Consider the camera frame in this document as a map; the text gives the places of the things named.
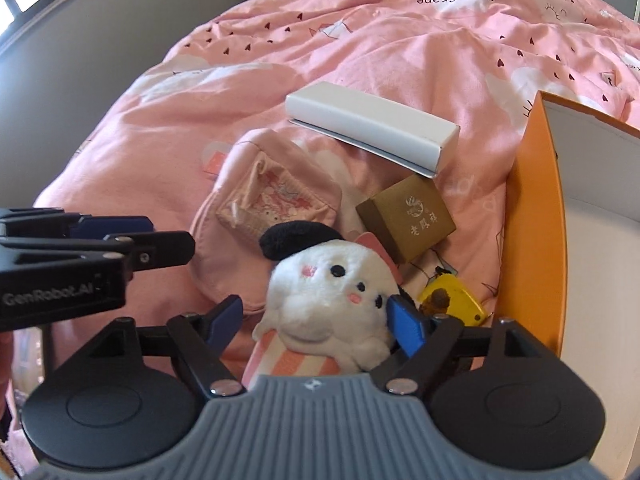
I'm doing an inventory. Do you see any yellow tape measure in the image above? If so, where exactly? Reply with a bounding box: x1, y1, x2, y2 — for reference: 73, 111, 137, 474
418, 266, 489, 326

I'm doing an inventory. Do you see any brown square gift box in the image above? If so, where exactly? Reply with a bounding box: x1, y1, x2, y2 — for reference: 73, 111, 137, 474
356, 174, 457, 264

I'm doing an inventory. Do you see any orange storage box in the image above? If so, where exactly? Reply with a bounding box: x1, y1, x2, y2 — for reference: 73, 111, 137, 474
495, 92, 639, 479

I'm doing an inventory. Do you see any long white box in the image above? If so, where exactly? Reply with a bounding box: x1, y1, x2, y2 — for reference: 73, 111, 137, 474
285, 81, 460, 178

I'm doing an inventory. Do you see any pink patterned duvet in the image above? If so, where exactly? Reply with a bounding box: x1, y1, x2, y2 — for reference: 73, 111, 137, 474
8, 0, 640, 401

